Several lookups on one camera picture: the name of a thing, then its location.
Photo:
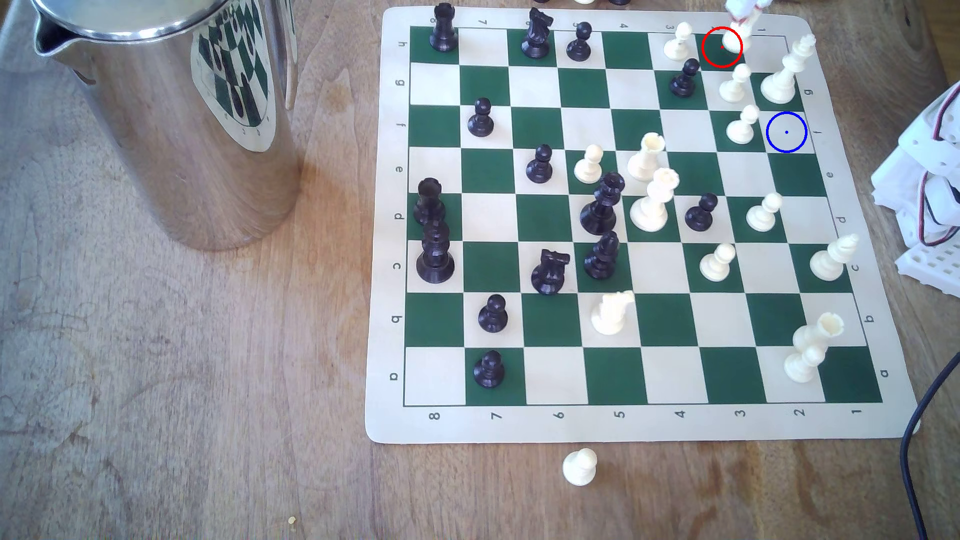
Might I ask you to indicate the white queen chess piece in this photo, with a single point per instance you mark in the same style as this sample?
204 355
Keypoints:
649 212

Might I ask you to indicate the white bishop chess piece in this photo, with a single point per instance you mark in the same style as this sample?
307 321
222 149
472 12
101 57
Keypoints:
826 264

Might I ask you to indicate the stainless steel pitcher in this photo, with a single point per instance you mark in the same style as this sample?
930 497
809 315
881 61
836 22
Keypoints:
172 135

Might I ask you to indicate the black bishop chess piece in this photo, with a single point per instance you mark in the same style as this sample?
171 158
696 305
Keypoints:
600 262

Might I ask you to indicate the white pawn chess piece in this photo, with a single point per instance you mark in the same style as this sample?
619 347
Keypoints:
740 132
715 268
677 48
589 169
760 218
732 90
579 469
799 367

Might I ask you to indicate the black knight chess piece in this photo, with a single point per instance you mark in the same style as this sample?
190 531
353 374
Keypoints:
536 41
548 276

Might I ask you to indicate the white perforated base plate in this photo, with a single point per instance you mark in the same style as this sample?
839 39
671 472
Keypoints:
934 266

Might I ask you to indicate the black pawn chess piece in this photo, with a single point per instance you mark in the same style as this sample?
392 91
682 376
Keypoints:
539 170
489 373
684 82
493 319
699 217
481 124
579 49

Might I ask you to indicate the black queen chess piece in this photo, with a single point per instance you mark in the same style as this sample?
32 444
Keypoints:
598 216

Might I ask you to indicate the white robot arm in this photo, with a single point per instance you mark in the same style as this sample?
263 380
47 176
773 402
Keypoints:
904 187

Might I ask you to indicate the green and cream chess mat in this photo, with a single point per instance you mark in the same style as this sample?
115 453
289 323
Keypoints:
675 420

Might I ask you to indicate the white rook chess piece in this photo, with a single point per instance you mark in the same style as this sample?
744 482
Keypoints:
643 161
821 330

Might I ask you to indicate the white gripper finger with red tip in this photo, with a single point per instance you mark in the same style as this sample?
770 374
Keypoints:
735 6
760 6

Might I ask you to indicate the white king chess piece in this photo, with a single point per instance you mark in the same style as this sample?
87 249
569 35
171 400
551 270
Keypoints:
778 86

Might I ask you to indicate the white knight chess piece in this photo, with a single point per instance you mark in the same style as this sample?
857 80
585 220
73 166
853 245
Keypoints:
610 316
739 37

